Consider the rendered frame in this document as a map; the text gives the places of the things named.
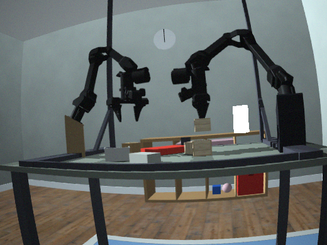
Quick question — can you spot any black metal overhead frame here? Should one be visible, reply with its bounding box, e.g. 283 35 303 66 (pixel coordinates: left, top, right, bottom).
93 0 272 150

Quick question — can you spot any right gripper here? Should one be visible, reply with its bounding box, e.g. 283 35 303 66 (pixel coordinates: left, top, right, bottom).
106 84 149 122

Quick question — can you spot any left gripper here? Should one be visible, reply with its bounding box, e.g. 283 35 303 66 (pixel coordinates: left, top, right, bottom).
192 81 210 119

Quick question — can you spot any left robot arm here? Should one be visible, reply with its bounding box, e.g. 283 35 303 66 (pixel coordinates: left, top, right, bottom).
171 29 296 102

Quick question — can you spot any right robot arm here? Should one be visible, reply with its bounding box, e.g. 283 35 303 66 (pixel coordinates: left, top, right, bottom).
69 46 150 124

